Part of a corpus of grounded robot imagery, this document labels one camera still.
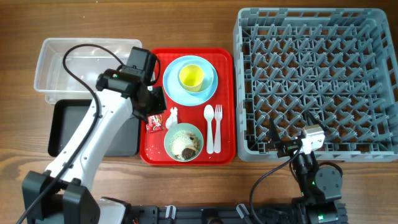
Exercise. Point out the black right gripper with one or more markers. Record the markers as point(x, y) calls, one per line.
point(287, 147)

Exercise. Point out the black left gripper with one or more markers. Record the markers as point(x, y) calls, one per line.
point(160, 105)

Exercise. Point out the red snack wrapper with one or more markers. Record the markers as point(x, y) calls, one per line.
point(155, 123)

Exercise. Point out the white tissue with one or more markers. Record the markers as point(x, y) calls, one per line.
point(172, 120)

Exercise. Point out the green bowl with food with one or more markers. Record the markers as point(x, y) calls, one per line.
point(183, 142)

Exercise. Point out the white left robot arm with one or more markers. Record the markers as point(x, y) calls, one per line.
point(62, 193)

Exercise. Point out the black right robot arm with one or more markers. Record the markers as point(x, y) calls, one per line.
point(320, 182)

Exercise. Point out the grey dishwasher rack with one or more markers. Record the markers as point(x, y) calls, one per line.
point(338, 64)

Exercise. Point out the light blue plate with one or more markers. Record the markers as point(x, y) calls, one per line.
point(175, 91)

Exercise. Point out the yellow plastic cup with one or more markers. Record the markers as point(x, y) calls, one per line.
point(191, 77)

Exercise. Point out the light blue bowl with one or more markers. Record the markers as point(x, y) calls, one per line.
point(209, 74)

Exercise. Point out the red plastic tray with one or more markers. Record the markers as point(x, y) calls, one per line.
point(152, 149)

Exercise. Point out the white plastic spoon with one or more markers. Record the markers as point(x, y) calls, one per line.
point(209, 115)

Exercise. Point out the white plastic fork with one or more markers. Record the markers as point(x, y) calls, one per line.
point(218, 118)

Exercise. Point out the black rectangular tray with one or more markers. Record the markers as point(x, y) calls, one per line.
point(67, 116)

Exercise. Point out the clear plastic bin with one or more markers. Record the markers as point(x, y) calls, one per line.
point(85, 62)

